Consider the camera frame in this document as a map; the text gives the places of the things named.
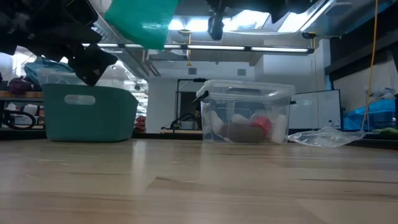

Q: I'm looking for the clear plastic bags bundle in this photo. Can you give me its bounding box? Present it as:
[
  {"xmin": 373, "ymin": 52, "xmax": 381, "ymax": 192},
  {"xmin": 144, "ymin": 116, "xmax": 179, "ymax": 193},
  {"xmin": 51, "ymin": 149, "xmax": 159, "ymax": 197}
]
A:
[{"xmin": 36, "ymin": 67, "xmax": 138, "ymax": 91}]

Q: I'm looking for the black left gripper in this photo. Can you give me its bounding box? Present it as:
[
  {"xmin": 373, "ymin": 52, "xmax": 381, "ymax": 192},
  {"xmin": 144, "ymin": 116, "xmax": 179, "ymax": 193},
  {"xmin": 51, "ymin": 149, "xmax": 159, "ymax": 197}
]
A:
[{"xmin": 0, "ymin": 0, "xmax": 119, "ymax": 88}]

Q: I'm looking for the teal cloth heap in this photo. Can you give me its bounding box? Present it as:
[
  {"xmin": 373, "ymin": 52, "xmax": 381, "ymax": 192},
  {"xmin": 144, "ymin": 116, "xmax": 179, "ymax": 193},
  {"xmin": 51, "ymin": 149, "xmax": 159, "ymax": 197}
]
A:
[{"xmin": 22, "ymin": 55, "xmax": 76, "ymax": 85}]

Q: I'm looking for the black background robot frame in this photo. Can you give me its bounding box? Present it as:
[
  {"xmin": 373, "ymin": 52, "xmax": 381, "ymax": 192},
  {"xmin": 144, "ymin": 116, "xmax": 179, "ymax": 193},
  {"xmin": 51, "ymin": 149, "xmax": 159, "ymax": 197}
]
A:
[{"xmin": 159, "ymin": 77, "xmax": 208, "ymax": 135}]

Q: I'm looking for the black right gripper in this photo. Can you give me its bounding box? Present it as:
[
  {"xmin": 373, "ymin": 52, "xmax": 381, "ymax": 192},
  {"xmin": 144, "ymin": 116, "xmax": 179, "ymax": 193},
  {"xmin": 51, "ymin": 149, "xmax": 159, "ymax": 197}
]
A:
[{"xmin": 205, "ymin": 0, "xmax": 318, "ymax": 41}]

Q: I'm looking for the long ceiling light strip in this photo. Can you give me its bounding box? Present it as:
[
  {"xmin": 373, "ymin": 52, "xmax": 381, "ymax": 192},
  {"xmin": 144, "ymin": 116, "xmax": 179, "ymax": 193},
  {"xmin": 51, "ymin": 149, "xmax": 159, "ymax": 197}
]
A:
[{"xmin": 81, "ymin": 43, "xmax": 315, "ymax": 55}]

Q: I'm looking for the red bandage roll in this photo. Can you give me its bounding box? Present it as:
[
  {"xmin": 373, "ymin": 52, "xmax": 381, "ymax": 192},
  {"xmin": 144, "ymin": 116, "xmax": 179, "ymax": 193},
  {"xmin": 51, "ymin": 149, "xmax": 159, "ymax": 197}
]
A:
[{"xmin": 249, "ymin": 115, "xmax": 273, "ymax": 138}]

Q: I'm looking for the dark brown bandage roll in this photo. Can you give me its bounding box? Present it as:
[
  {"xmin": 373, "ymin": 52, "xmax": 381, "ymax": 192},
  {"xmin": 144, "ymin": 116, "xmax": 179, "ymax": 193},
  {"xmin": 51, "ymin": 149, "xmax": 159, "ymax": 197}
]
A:
[{"xmin": 218, "ymin": 123, "xmax": 266, "ymax": 144}]

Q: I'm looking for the white bandage roll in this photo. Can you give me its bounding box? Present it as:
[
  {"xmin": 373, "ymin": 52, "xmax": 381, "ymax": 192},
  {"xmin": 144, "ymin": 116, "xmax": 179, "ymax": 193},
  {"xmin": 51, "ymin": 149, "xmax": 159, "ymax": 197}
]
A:
[
  {"xmin": 231, "ymin": 113, "xmax": 251, "ymax": 126},
  {"xmin": 271, "ymin": 114, "xmax": 288, "ymax": 144},
  {"xmin": 210, "ymin": 110, "xmax": 225, "ymax": 134}
]

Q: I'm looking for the wooden workbench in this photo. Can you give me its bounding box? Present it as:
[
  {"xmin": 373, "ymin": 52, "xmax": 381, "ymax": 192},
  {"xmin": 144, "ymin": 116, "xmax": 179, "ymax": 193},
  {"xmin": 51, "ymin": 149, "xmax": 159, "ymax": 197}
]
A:
[{"xmin": 0, "ymin": 90, "xmax": 45, "ymax": 102}]

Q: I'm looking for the yellow cable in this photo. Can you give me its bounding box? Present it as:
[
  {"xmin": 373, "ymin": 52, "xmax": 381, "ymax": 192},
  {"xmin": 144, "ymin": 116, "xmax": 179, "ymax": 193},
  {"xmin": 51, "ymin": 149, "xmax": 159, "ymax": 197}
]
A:
[{"xmin": 359, "ymin": 0, "xmax": 379, "ymax": 132}]

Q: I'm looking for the teal plastic bin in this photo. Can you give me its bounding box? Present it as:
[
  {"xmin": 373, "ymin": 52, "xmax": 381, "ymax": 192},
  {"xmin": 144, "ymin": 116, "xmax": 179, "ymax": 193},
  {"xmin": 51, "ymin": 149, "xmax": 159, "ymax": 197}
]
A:
[{"xmin": 41, "ymin": 83, "xmax": 139, "ymax": 143}]

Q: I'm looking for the dark maroon bag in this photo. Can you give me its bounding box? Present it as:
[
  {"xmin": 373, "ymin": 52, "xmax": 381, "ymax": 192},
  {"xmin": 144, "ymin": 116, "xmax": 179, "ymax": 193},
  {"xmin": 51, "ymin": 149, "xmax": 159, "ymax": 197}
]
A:
[{"xmin": 7, "ymin": 77, "xmax": 34, "ymax": 96}]

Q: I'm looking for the blue plastic tub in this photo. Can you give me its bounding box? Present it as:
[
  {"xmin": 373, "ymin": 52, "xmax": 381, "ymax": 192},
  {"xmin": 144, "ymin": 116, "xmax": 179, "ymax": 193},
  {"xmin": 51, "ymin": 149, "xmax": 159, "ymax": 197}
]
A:
[{"xmin": 343, "ymin": 98, "xmax": 398, "ymax": 132}]

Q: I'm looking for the clear plastic zip bag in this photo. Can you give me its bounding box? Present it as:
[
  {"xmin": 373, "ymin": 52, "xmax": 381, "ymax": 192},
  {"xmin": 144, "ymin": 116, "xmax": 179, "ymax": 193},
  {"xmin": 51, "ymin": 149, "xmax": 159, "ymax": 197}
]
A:
[{"xmin": 287, "ymin": 125, "xmax": 367, "ymax": 149}]

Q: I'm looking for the green elastic bandage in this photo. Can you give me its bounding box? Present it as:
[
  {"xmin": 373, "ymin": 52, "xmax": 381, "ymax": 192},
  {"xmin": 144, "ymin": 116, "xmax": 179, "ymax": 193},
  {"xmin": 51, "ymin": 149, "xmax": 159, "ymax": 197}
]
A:
[{"xmin": 104, "ymin": 0, "xmax": 182, "ymax": 51}]

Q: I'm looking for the clear plastic lidded box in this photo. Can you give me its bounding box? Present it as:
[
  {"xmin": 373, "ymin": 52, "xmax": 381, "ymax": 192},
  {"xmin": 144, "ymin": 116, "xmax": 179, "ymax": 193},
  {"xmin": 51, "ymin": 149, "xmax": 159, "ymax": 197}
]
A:
[{"xmin": 195, "ymin": 78, "xmax": 296, "ymax": 146}]

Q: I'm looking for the black cable loop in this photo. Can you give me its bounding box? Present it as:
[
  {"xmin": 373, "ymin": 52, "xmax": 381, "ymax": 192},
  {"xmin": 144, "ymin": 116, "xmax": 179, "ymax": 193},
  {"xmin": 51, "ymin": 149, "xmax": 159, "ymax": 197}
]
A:
[{"xmin": 1, "ymin": 109, "xmax": 37, "ymax": 131}]

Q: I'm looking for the white board panel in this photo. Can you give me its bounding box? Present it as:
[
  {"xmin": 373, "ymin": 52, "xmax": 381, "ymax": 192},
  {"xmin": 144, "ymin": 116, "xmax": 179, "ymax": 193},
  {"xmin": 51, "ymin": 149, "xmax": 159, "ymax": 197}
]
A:
[{"xmin": 289, "ymin": 89, "xmax": 342, "ymax": 131}]

